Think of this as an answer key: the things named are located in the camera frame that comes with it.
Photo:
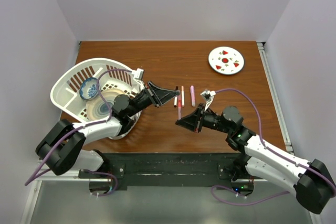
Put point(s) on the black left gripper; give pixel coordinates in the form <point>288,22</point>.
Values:
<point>159,96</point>

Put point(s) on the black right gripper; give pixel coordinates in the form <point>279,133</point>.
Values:
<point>192,121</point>

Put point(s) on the small pink red cap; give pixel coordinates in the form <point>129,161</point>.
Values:
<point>179,101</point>

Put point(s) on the slim pink red-tipped pen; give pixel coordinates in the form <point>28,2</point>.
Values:
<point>179,112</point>

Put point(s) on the pink highlighter pen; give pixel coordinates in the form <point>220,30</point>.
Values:
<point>192,92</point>

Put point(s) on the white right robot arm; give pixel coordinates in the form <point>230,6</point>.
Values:
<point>308,181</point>

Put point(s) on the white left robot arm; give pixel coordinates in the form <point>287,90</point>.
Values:
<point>61,149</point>

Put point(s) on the beige grey ceramic plate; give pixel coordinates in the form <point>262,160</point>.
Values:
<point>97,109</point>

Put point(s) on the white watermelon pattern plate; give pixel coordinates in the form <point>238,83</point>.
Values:
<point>226,60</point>

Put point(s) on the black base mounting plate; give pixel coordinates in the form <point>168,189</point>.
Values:
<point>173,170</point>

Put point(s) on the blue white porcelain bowl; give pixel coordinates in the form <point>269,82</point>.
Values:
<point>88,89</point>

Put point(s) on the white plastic basket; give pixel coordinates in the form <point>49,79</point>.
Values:
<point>76,94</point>

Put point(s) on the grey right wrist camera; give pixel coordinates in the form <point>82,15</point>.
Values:
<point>208,97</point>

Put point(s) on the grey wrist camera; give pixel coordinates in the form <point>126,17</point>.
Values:
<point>137,76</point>
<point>208,97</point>

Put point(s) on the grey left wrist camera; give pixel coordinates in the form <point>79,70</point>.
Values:
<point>137,76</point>

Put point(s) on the aluminium frame rail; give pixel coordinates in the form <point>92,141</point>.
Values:
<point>273,91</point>

